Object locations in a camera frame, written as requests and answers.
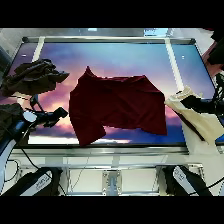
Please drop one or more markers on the dark red T-shirt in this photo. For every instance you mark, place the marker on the dark red T-shirt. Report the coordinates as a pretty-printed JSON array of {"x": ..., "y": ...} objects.
[{"x": 116, "y": 103}]

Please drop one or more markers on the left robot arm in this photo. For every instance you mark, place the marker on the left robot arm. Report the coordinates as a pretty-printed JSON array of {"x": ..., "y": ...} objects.
[{"x": 20, "y": 125}]

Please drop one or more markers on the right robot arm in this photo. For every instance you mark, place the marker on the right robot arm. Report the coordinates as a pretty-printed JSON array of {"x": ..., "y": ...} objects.
[{"x": 186, "y": 178}]

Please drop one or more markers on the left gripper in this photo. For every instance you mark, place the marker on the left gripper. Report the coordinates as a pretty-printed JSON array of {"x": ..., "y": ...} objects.
[{"x": 55, "y": 116}]

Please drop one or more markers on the silver frame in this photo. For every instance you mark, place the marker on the silver frame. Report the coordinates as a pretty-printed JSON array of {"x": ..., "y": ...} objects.
[{"x": 112, "y": 181}]

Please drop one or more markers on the cream garment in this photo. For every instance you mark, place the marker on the cream garment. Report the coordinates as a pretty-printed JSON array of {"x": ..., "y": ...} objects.
[{"x": 203, "y": 123}]

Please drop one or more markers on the olive green garment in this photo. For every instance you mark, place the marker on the olive green garment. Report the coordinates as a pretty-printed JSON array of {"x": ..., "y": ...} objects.
[{"x": 33, "y": 78}]

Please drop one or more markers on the dark brown garment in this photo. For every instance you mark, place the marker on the dark brown garment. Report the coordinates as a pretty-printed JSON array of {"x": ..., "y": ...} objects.
[{"x": 9, "y": 116}]

